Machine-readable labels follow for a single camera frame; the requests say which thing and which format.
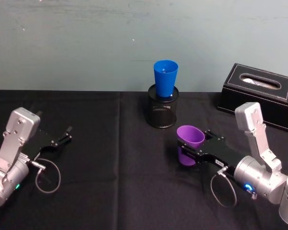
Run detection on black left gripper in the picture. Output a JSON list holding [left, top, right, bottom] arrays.
[[21, 110, 73, 160]]

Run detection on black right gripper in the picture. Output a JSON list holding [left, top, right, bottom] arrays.
[[178, 129, 246, 169]]

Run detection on purple plastic cup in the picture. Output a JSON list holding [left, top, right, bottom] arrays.
[[176, 125, 205, 168]]

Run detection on black mesh pen holder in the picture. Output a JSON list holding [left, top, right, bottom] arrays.
[[147, 84, 180, 129]]

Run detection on black leather tissue box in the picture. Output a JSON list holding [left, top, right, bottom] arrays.
[[216, 63, 288, 135]]

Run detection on black table cloth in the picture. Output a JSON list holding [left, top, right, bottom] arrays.
[[0, 89, 288, 230]]

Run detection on blue plastic cup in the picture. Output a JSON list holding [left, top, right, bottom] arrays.
[[153, 60, 179, 98]]

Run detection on white tissue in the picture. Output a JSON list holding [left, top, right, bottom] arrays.
[[240, 74, 280, 90]]

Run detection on right gripper thin dark cable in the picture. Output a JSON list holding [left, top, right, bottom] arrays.
[[210, 165, 238, 208]]

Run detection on gripper thin dark cable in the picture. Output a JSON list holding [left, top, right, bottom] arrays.
[[210, 165, 238, 208], [26, 157, 61, 194]]

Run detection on left gripper thin dark cable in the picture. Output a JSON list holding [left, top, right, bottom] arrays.
[[26, 157, 61, 194]]

